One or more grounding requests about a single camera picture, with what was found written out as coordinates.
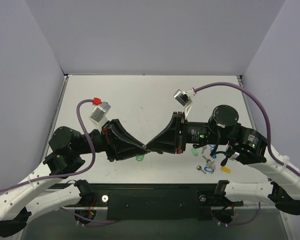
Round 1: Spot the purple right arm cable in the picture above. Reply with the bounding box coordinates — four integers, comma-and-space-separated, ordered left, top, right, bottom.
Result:
189, 82, 300, 181

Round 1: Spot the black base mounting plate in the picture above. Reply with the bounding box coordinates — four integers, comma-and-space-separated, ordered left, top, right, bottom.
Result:
91, 183, 244, 221

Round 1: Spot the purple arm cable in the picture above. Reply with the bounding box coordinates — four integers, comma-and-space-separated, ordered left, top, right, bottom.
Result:
0, 98, 102, 196
189, 82, 300, 181

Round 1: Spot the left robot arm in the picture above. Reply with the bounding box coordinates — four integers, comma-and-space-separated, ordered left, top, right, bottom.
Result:
0, 119, 147, 238

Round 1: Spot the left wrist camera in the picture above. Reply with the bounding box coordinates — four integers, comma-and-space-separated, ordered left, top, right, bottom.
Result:
89, 101, 111, 131

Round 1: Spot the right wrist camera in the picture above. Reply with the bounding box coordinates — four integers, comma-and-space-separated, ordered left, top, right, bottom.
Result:
173, 88, 196, 120

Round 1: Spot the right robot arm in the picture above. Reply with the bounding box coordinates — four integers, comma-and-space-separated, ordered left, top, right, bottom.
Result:
145, 105, 300, 216

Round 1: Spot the silver key cluster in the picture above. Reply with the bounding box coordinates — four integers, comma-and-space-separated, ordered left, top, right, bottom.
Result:
202, 155, 216, 168

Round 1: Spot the blue tag key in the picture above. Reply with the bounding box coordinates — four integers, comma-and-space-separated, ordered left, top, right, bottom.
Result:
196, 165, 215, 174

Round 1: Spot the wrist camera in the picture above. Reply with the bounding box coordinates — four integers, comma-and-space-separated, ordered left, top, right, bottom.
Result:
89, 101, 111, 131
173, 88, 196, 120

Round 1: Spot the yellow key tag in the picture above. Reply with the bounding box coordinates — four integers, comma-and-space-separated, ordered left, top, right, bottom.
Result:
220, 166, 231, 174

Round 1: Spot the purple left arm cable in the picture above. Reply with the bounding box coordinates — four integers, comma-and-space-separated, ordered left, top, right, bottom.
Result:
0, 98, 102, 196

